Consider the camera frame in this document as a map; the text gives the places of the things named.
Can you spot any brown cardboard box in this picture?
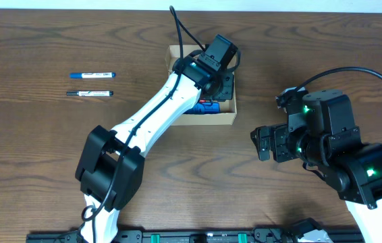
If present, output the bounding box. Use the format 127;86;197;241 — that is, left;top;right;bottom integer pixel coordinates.
165;45;237;126

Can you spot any red and black stapler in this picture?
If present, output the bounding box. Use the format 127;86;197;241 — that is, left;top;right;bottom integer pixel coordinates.
198;99;212;103

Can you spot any blue plastic case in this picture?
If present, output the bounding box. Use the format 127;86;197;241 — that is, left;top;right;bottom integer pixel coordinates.
185;103;221;115

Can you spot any blue whiteboard marker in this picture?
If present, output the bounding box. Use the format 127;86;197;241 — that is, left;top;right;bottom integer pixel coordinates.
70;72;116;79

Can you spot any black whiteboard marker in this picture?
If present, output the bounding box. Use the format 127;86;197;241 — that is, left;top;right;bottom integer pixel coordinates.
66;90;113;97

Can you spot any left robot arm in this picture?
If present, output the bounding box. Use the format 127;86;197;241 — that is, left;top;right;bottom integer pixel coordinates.
75;35;240;242

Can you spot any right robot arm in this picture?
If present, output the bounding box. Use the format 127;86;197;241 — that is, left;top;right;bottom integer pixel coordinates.
250;88;382;242

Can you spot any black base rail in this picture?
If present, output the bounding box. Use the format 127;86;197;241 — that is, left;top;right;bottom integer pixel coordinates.
26;227;364;243

